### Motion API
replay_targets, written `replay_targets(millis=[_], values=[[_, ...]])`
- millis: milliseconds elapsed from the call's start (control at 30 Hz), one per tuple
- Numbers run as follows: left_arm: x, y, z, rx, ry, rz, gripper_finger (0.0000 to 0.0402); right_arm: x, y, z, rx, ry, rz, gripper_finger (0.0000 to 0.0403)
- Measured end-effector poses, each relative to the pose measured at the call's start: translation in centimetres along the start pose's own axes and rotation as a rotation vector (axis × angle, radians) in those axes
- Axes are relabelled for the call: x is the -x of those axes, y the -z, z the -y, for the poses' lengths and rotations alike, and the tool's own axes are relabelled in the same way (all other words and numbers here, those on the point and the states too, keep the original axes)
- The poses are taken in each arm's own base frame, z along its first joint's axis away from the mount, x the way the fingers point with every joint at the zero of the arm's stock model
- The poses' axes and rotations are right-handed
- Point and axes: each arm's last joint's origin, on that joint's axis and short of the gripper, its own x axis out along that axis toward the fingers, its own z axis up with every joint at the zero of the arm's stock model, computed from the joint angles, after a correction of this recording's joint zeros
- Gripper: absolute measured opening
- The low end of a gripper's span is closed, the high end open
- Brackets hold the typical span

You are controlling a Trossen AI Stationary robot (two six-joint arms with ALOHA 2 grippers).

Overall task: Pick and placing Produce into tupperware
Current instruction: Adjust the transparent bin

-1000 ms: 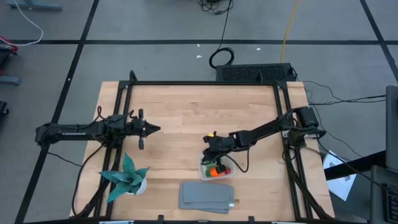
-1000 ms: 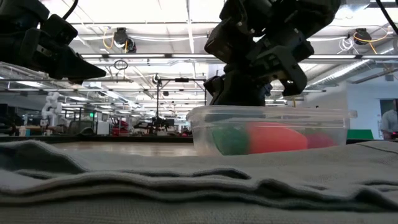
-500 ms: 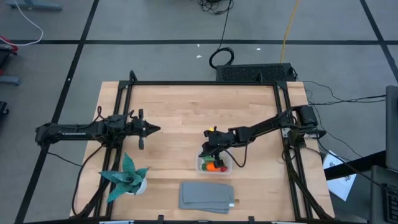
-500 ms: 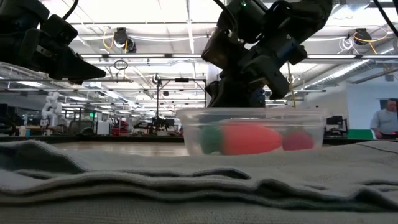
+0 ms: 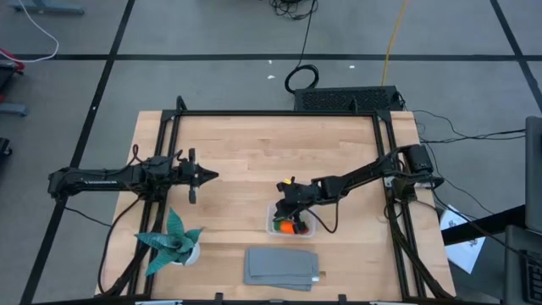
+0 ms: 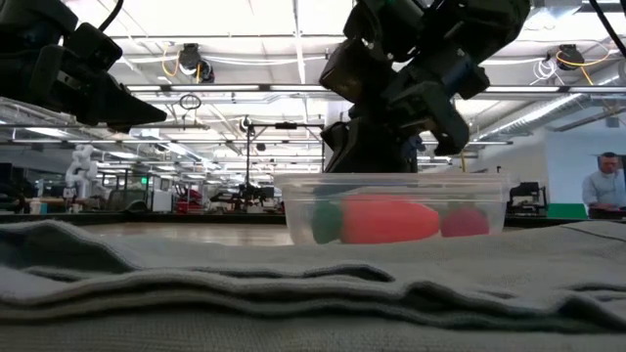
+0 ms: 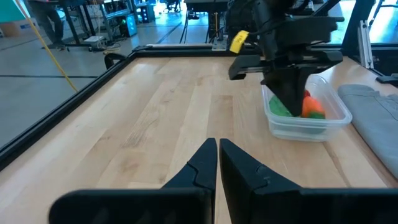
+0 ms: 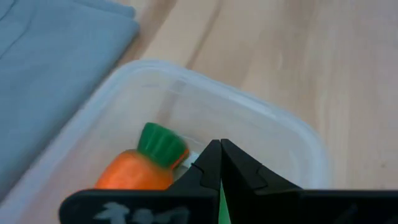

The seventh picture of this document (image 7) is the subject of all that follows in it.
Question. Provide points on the light green toy vegetable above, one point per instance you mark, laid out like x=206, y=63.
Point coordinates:
x=276, y=108

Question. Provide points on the arched black table clamp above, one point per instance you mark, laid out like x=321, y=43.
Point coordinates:
x=115, y=55

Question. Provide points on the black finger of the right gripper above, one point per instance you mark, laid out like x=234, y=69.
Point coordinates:
x=300, y=87
x=281, y=87

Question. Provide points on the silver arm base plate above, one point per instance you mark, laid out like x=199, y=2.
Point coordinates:
x=219, y=45

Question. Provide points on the green board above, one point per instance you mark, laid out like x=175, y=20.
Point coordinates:
x=9, y=11

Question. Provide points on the clear plastic tupperware container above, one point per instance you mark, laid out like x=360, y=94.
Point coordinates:
x=311, y=130

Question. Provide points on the cardboard box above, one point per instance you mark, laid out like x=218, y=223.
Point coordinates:
x=18, y=28

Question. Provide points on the grey folded cloth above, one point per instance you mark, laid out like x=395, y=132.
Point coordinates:
x=373, y=124

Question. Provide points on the white power strip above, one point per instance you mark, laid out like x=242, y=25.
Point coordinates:
x=93, y=39

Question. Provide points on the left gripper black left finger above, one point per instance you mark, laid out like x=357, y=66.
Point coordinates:
x=180, y=205

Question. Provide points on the yellow label tag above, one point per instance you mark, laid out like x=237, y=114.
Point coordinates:
x=238, y=42

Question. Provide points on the black aluminium table frame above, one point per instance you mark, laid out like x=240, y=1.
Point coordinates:
x=62, y=112

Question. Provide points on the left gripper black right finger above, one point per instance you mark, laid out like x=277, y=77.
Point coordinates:
x=264, y=205

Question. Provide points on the person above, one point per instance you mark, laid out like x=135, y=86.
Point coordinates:
x=46, y=18

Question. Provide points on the flat black table clamp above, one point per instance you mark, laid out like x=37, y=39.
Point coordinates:
x=388, y=78

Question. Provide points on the silver angle bracket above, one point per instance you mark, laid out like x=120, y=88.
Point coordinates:
x=364, y=43

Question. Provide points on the black computer tower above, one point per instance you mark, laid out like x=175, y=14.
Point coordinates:
x=129, y=25

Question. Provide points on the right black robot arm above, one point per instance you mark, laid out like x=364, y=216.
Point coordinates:
x=264, y=18

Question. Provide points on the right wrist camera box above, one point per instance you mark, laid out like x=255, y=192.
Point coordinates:
x=308, y=31

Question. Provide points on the orange toy carrot green top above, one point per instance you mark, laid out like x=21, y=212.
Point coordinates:
x=312, y=107

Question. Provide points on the black background desk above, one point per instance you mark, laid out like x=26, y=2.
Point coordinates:
x=205, y=2

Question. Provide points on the red toy strawberry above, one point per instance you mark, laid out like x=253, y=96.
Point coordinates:
x=307, y=94

